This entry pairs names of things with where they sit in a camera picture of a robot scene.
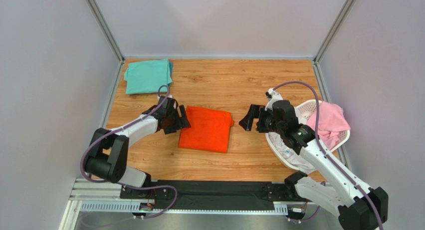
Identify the orange t-shirt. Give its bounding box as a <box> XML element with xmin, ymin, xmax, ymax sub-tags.
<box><xmin>178</xmin><ymin>106</ymin><xmax>234</xmax><ymax>153</ymax></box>

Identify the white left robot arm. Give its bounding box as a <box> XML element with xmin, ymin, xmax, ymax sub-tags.
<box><xmin>80</xmin><ymin>96</ymin><xmax>190</xmax><ymax>189</ymax></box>

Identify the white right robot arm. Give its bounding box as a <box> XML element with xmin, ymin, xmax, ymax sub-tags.
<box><xmin>239</xmin><ymin>100</ymin><xmax>389</xmax><ymax>230</ymax></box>

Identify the white laundry basket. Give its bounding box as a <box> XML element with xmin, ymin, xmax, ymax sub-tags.
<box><xmin>280</xmin><ymin>99</ymin><xmax>350</xmax><ymax>156</ymax></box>

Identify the folded teal t-shirt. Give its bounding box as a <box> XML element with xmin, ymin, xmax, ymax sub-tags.
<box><xmin>124</xmin><ymin>59</ymin><xmax>174</xmax><ymax>95</ymax></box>

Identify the white t-shirt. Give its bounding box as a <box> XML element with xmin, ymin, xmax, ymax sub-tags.
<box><xmin>267</xmin><ymin>110</ymin><xmax>318</xmax><ymax>174</ymax></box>

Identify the pink t-shirt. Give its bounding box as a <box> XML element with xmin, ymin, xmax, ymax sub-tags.
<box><xmin>317</xmin><ymin>102</ymin><xmax>351</xmax><ymax>150</ymax></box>

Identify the black cloth mat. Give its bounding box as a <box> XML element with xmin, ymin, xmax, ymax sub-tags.
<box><xmin>161</xmin><ymin>180</ymin><xmax>274</xmax><ymax>211</ymax></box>

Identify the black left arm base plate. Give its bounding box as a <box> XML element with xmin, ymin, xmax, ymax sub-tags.
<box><xmin>119</xmin><ymin>180</ymin><xmax>174</xmax><ymax>200</ymax></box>

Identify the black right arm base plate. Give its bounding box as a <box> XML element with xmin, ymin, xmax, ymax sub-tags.
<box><xmin>262</xmin><ymin>183</ymin><xmax>310</xmax><ymax>202</ymax></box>

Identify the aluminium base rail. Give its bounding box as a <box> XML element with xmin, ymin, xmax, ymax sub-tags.
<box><xmin>58</xmin><ymin>178</ymin><xmax>379</xmax><ymax>230</ymax></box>

